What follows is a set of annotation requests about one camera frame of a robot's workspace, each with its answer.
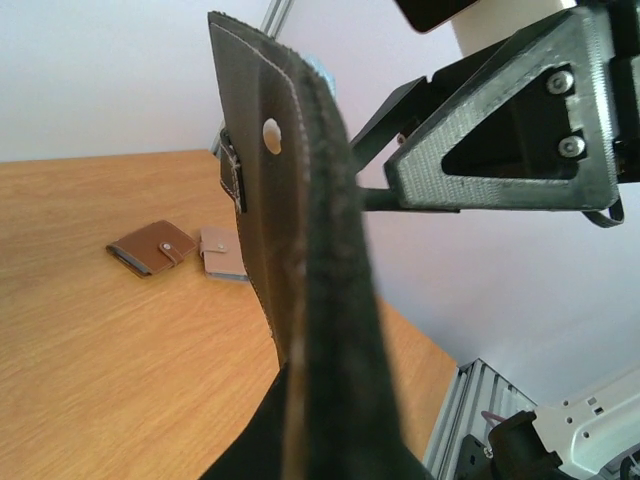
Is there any aluminium rail frame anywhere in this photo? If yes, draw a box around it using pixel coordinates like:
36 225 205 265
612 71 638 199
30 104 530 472
423 359 535 479

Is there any beige card holder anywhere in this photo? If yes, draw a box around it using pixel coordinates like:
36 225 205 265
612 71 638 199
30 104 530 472
199 226 249 282

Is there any right corner aluminium post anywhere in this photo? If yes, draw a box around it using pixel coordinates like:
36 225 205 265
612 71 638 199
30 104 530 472
260 0 295 39

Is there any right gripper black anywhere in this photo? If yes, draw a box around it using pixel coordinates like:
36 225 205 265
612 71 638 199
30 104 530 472
384 1 639 210

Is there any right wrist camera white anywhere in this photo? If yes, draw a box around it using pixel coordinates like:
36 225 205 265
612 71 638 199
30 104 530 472
396 0 577 56

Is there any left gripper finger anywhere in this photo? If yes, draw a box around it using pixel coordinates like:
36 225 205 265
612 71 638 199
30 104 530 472
200 367 289 480

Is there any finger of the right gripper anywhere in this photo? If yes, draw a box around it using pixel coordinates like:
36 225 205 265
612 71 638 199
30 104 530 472
351 74 460 213

